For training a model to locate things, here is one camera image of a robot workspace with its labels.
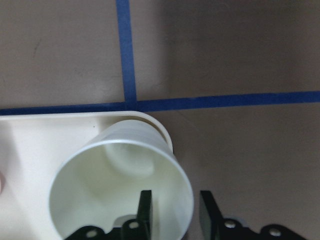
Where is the brown paper table cover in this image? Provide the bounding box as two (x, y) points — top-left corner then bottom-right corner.
(0, 0), (320, 240)

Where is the cream plastic tray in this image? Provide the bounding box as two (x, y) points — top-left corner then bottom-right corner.
(0, 111), (172, 240)

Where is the white plastic cup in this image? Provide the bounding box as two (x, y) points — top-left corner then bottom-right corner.
(48, 119), (194, 240)

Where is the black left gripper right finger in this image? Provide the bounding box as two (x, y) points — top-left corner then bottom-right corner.
(199, 190), (222, 240)

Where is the pink plastic cup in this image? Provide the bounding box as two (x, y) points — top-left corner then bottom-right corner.
(0, 172), (5, 193)

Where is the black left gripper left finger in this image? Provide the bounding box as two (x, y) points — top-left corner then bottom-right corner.
(136, 190), (152, 240)

